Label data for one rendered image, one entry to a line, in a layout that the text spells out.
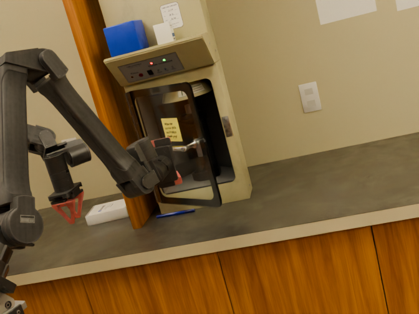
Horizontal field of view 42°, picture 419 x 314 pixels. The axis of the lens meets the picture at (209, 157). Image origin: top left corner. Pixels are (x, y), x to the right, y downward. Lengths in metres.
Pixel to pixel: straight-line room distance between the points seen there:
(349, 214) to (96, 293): 0.82
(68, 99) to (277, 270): 0.78
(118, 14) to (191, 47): 0.29
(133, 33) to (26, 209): 0.74
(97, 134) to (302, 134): 1.09
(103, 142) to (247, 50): 0.99
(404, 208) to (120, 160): 0.77
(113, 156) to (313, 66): 1.07
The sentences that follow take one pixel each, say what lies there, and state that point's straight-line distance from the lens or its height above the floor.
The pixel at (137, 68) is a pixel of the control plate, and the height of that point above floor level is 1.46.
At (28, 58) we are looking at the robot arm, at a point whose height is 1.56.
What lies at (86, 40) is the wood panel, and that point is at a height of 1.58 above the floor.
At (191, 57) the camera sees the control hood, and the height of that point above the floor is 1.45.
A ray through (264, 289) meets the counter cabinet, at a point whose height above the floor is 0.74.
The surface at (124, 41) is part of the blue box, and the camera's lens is 1.70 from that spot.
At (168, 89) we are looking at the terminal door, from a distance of 1.65.
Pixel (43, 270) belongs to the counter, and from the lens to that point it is 1.80.
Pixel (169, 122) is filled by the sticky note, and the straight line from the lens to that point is 1.69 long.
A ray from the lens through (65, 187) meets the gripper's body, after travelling 1.59.
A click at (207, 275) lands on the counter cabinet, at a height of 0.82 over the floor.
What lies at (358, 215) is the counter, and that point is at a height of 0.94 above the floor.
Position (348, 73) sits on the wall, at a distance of 2.18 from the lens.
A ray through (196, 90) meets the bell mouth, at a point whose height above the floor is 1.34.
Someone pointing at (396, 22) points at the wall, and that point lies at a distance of 2.19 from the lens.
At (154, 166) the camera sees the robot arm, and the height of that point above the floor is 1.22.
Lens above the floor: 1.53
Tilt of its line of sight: 13 degrees down
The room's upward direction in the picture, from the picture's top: 15 degrees counter-clockwise
